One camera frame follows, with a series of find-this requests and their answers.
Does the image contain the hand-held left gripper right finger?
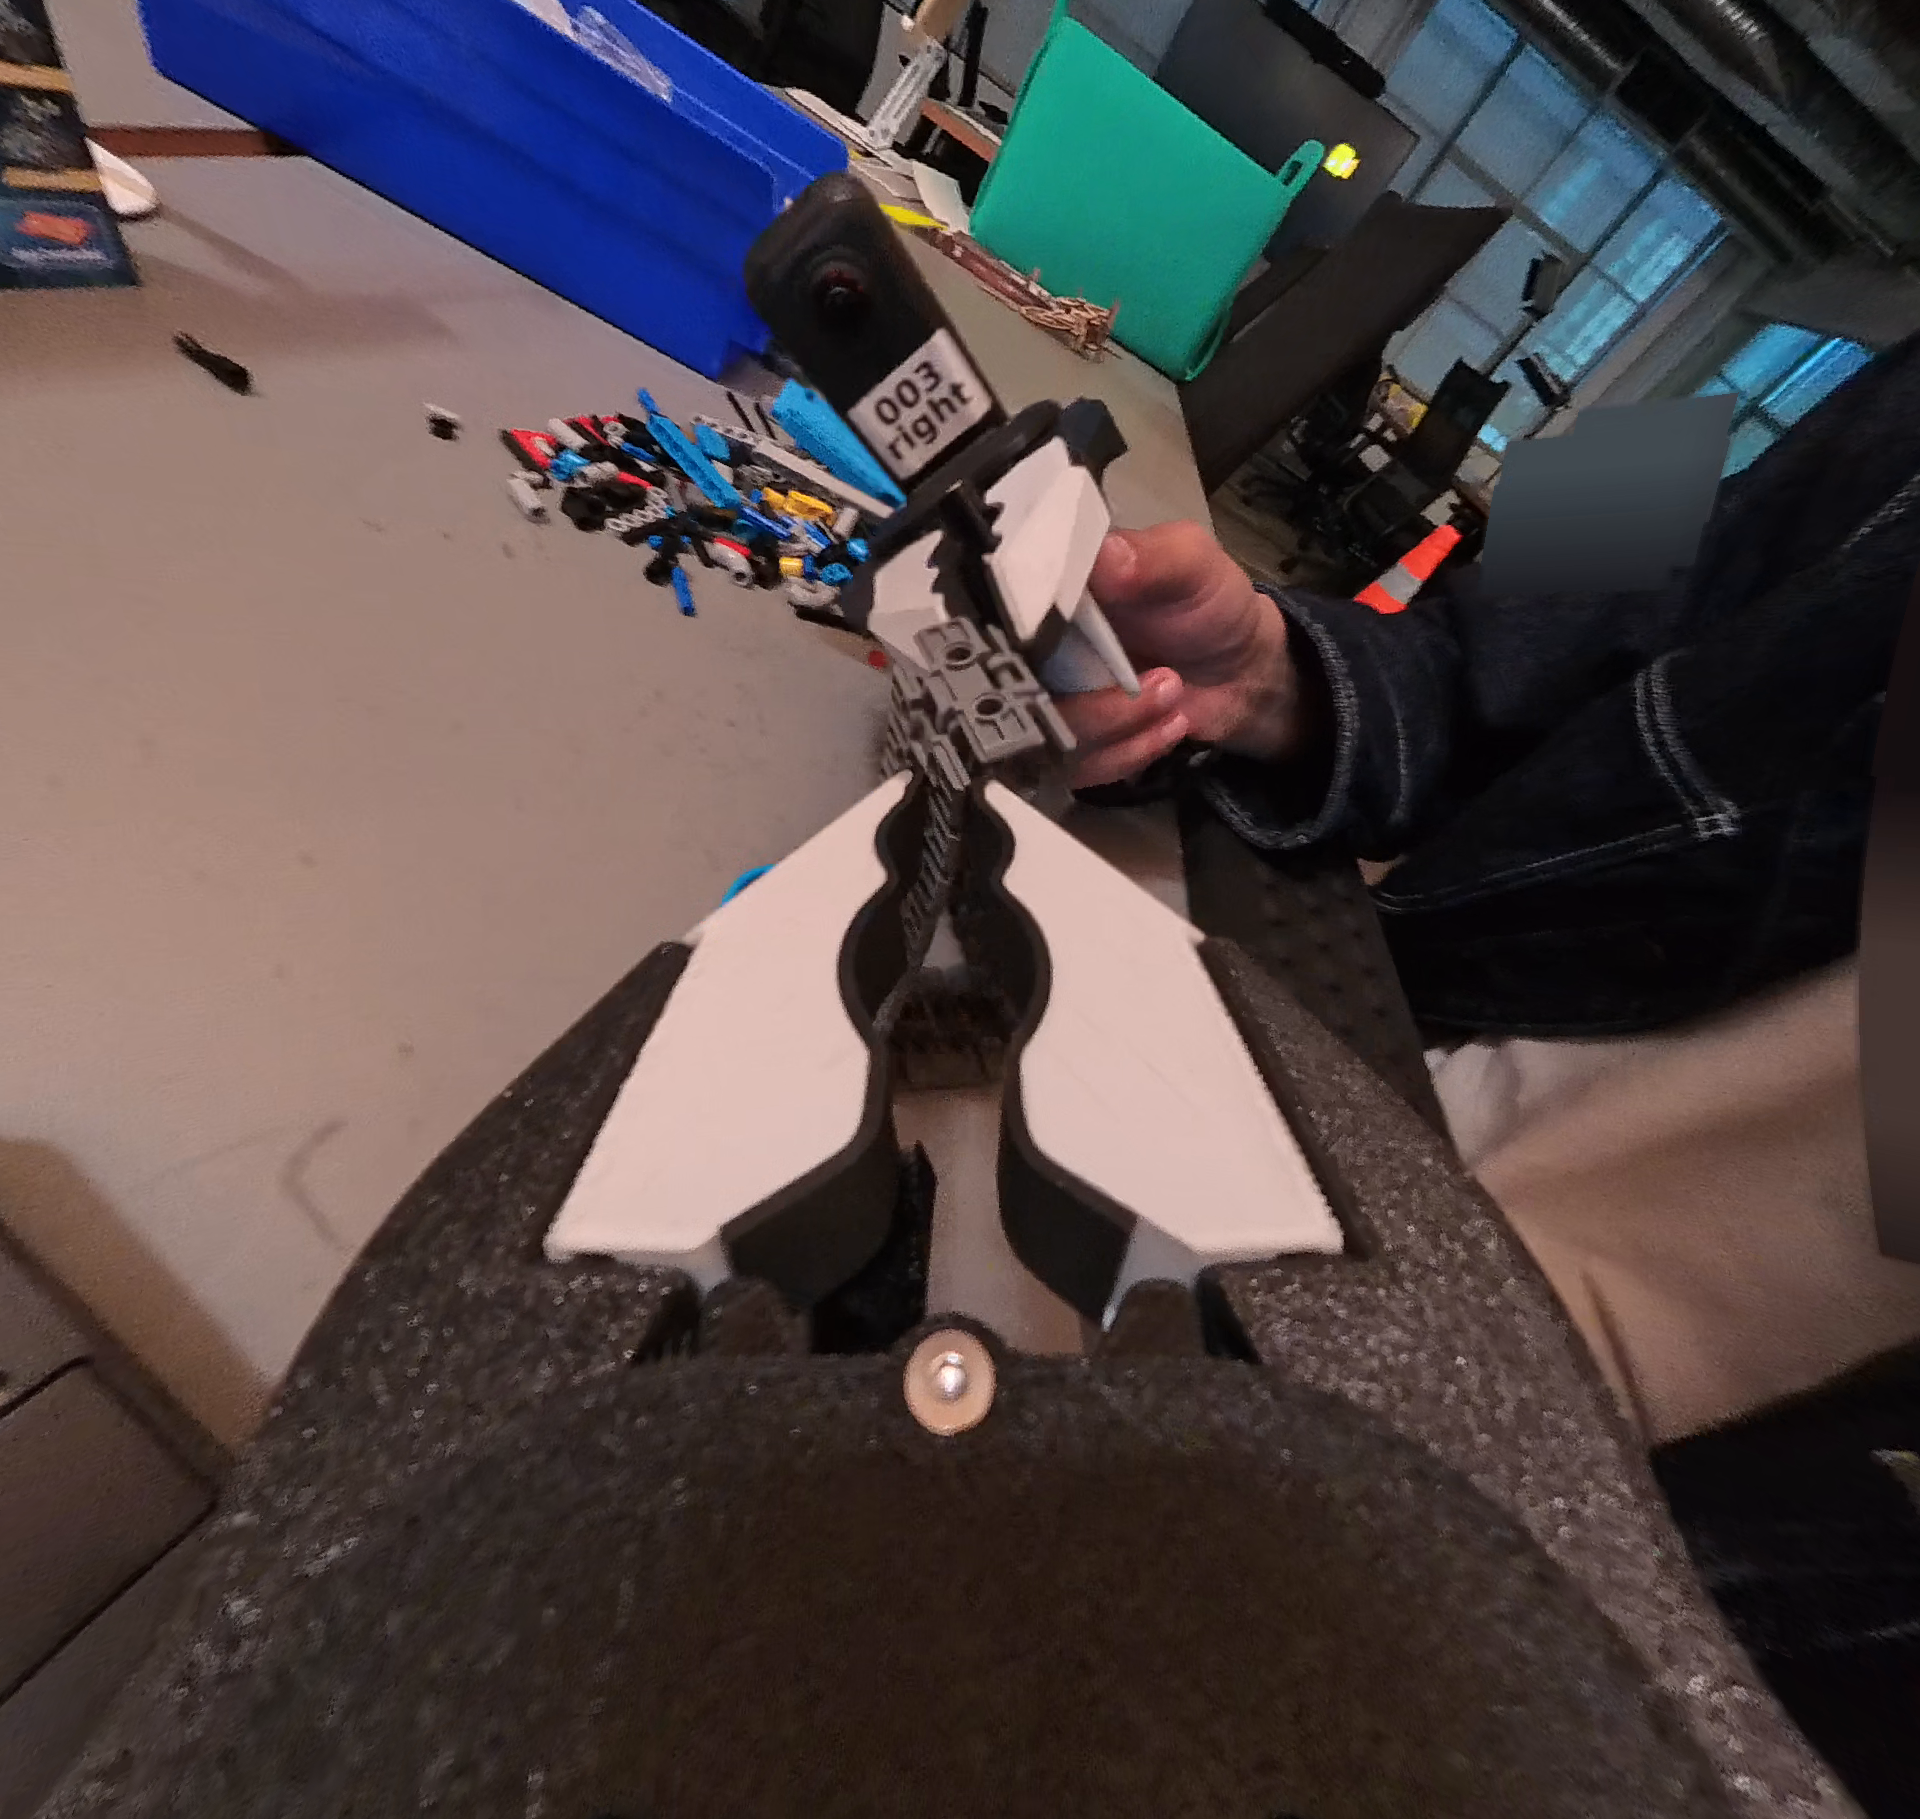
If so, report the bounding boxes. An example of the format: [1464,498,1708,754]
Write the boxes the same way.
[980,782,1348,1326]

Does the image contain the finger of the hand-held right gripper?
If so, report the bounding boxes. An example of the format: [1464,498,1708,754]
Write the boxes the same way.
[980,460,1115,654]
[867,537,968,652]

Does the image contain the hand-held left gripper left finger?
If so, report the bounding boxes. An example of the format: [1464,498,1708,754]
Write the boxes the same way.
[543,773,920,1303]

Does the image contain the grey toy track belt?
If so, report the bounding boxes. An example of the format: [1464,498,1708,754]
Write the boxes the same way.
[867,616,1086,1044]

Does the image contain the black motor battery block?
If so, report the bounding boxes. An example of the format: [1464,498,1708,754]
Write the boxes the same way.
[0,1204,230,1703]

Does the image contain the person's right forearm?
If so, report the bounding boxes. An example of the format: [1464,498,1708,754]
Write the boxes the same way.
[1199,581,1704,861]

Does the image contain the person's right hand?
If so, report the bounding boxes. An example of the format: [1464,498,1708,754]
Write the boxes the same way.
[1068,522,1309,787]

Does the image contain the brown wooden toy model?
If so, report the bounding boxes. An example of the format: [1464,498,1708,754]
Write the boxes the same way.
[927,219,1121,353]

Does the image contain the black dimpled pad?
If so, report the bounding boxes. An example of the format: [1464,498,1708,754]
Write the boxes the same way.
[1182,799,1453,1134]

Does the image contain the pile of red black bricks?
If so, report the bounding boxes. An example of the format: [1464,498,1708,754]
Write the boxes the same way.
[499,384,912,625]

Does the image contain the teal fabric tote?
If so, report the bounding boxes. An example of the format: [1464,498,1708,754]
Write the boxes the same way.
[968,0,1330,386]

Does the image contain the orange traffic cone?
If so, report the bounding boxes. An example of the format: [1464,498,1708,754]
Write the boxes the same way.
[1352,523,1464,613]

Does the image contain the clear plastic bags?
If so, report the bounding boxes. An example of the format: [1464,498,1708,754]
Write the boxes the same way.
[361,0,678,107]

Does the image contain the blue plastic bin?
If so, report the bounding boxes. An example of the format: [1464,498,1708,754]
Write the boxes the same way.
[108,0,851,384]

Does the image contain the person's pale trousers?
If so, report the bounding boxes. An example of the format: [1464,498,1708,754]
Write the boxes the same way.
[1424,948,1920,1447]

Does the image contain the person's denim jacket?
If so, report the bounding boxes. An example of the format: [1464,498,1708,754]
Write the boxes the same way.
[1372,332,1920,1034]

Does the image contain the blue robot kit box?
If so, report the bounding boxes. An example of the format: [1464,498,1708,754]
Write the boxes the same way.
[0,0,139,294]

